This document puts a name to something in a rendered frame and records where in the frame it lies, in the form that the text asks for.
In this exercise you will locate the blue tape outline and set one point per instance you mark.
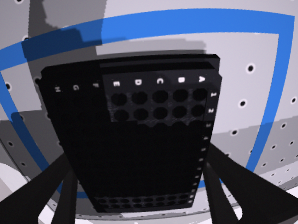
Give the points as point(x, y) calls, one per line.
point(148, 24)

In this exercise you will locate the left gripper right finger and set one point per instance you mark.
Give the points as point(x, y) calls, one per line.
point(261, 202)

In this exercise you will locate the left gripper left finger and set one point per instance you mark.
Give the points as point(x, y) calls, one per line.
point(25, 204)

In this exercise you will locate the black well plate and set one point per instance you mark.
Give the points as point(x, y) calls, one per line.
point(139, 168)

